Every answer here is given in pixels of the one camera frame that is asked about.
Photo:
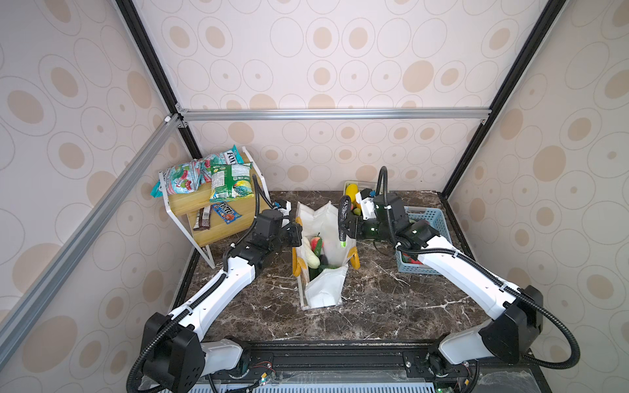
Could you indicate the teal snack bag rear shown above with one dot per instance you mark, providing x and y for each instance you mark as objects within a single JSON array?
[{"x": 229, "y": 157}]

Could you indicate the green leafy vegetable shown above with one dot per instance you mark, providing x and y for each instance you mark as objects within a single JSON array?
[{"x": 326, "y": 267}]

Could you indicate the white grocery bag yellow handles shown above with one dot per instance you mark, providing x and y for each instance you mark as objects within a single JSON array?
[{"x": 320, "y": 290}]

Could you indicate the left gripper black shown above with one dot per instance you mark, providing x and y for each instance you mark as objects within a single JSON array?
[{"x": 296, "y": 231}]

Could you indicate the red pepper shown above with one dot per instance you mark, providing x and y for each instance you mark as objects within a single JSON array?
[{"x": 408, "y": 259}]

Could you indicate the teal red snack bag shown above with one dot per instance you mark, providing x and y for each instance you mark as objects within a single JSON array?
[{"x": 182, "y": 179}]

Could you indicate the green snack bag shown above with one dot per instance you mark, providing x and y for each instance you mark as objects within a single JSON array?
[{"x": 231, "y": 182}]

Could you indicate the wooden two-tier shelf white frame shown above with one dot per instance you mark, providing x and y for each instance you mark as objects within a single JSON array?
[{"x": 183, "y": 208}]

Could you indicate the green fruit basket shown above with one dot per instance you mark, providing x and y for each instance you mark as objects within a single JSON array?
[{"x": 361, "y": 200}]

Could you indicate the white radish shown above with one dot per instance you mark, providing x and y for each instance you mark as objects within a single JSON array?
[{"x": 311, "y": 259}]

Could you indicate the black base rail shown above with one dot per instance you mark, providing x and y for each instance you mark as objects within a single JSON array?
[{"x": 347, "y": 366}]

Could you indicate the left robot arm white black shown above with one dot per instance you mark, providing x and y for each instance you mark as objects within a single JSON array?
[{"x": 216, "y": 294}]

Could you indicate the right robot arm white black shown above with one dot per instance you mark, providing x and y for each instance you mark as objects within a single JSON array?
[{"x": 515, "y": 315}]

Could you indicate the diagonal aluminium rail left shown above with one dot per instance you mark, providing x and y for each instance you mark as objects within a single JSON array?
[{"x": 31, "y": 306}]

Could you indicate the yellow lemon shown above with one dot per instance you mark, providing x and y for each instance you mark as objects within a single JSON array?
[{"x": 351, "y": 191}]

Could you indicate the horizontal aluminium rail back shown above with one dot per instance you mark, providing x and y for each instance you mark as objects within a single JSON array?
[{"x": 343, "y": 114}]

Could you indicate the red yellow apple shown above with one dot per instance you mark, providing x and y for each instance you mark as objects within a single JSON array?
[{"x": 317, "y": 244}]

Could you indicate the blue vegetable basket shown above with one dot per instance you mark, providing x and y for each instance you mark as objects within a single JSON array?
[{"x": 428, "y": 228}]

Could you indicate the brown chocolate bar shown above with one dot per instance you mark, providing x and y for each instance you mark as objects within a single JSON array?
[{"x": 203, "y": 219}]

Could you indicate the blue candy packet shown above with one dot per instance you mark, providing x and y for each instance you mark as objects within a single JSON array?
[{"x": 226, "y": 212}]

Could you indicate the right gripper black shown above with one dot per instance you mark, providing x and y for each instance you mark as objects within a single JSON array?
[{"x": 355, "y": 225}]

